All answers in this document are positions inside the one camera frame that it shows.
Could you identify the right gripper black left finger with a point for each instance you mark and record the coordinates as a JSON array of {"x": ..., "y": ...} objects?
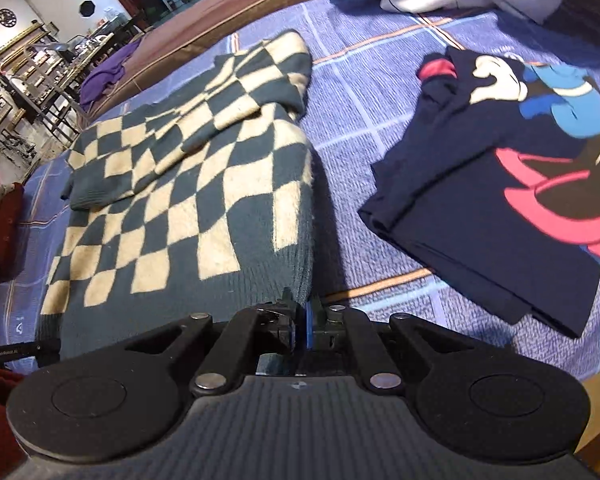
[{"x": 209, "y": 357}]

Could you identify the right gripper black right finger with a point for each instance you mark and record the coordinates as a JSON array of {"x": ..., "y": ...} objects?
[{"x": 342, "y": 341}]

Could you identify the green cream checkered sweater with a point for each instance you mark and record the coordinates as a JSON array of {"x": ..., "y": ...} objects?
[{"x": 201, "y": 202}]

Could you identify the navy cartoon print t-shirt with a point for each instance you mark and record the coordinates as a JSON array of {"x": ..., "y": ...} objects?
[{"x": 495, "y": 185}]

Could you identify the blue plaid bed sheet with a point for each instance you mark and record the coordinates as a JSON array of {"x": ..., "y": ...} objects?
[{"x": 362, "y": 95}]

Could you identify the purple cloth on bed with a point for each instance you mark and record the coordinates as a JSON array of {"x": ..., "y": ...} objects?
[{"x": 105, "y": 75}]

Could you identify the dark cluttered work table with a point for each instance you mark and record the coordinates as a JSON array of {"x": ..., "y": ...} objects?
[{"x": 97, "y": 49}]

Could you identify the brown bed with maroon cover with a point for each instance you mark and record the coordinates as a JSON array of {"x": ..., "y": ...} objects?
[{"x": 179, "y": 40}]

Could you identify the metal display rack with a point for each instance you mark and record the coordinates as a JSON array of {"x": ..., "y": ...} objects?
[{"x": 37, "y": 89}]

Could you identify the round black wall clock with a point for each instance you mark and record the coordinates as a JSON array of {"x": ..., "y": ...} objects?
[{"x": 8, "y": 18}]

